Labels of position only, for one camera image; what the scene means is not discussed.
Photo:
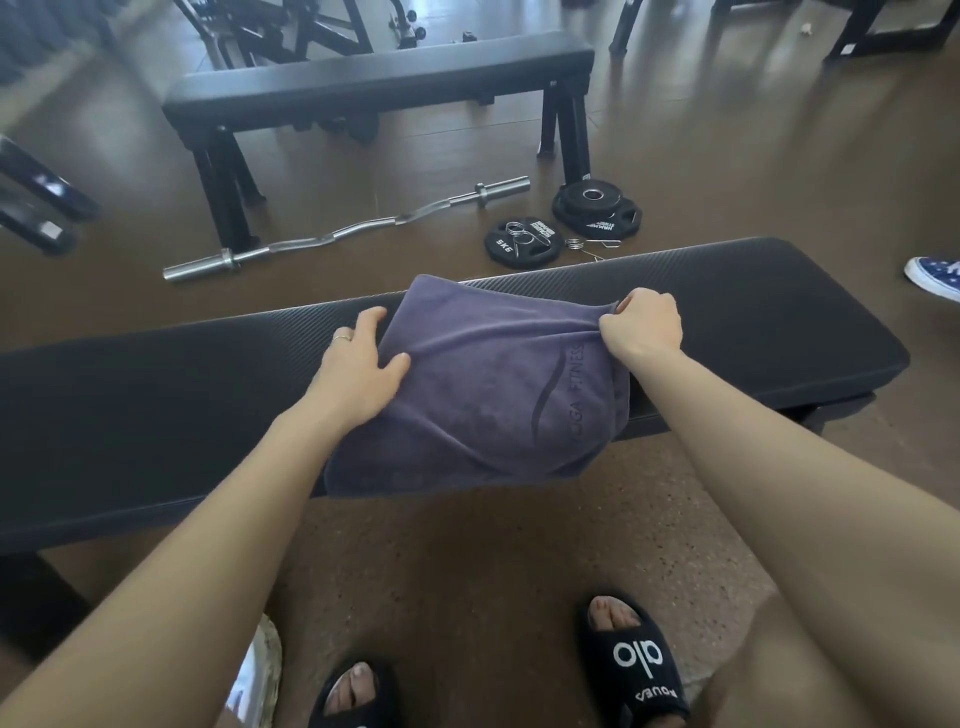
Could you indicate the black padded flat bench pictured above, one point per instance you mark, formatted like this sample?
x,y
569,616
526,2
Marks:
x,y
765,322
360,79

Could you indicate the black gym machine frame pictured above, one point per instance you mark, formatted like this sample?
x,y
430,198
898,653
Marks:
x,y
300,26

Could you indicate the black equipment frame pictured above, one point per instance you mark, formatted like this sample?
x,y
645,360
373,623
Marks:
x,y
41,199

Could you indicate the person's foot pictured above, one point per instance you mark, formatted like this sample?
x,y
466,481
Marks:
x,y
611,613
349,690

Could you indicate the purple towel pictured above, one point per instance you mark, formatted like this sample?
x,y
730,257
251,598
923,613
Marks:
x,y
480,397

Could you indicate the black right slide sandal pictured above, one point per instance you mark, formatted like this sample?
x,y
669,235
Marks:
x,y
641,667

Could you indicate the person's right hand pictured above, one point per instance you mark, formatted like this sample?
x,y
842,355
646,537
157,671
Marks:
x,y
649,330

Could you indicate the stack of black weight plates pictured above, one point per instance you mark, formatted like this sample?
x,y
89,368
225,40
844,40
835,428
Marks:
x,y
615,214

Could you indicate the person's left forearm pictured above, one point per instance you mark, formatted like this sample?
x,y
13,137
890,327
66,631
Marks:
x,y
187,562

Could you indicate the chrome curl barbell bar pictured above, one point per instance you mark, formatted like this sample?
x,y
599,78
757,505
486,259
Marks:
x,y
352,227

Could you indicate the person's left thumb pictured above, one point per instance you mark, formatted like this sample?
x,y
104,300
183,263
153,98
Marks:
x,y
394,369

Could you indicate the person's right thumb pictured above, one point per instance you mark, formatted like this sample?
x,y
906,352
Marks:
x,y
613,321

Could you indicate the person's left hand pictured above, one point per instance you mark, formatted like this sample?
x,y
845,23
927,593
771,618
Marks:
x,y
352,382

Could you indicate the black slide sandal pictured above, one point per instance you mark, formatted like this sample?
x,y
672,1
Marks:
x,y
379,705
641,667

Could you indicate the dumbbell rack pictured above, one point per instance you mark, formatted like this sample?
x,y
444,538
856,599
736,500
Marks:
x,y
45,26

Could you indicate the person's left foot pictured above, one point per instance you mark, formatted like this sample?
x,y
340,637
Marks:
x,y
349,690

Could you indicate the black bench frame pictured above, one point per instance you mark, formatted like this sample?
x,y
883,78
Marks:
x,y
870,26

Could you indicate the black weight plate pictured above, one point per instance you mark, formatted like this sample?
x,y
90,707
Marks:
x,y
501,251

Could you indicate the black left slide sandal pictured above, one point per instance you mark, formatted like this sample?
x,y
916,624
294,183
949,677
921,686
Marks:
x,y
379,705

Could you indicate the metal spring collar clip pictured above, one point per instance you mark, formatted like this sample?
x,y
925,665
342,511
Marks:
x,y
576,244
519,234

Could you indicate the person's right foot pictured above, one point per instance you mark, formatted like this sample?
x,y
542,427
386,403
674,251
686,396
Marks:
x,y
611,613

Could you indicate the person's right forearm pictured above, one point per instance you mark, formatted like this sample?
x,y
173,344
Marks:
x,y
787,480

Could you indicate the person's right leg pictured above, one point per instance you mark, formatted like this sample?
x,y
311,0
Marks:
x,y
757,675

